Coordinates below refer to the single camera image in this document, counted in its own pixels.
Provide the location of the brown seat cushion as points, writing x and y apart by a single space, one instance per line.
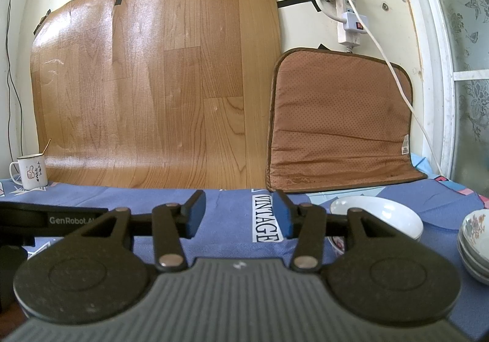
336 120

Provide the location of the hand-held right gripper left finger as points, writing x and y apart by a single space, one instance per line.
196 212

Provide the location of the frosted patterned window glass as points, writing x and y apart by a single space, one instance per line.
473 21

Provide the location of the white switch adapter plug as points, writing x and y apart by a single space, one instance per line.
353 23

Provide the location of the thin stick in mug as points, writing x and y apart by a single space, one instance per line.
46 147

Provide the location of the white power strip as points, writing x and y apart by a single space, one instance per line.
340 2

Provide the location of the white bowl pink flowers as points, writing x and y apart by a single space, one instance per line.
376 216

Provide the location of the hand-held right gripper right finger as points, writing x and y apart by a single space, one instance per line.
284 214

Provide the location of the blue printed cloth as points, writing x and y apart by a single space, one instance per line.
229 246

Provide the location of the white enamel mug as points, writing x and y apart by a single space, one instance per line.
32 174

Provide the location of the wood pattern vinyl sheet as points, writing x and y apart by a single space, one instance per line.
152 78

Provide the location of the white window frame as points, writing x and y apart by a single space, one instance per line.
443 97

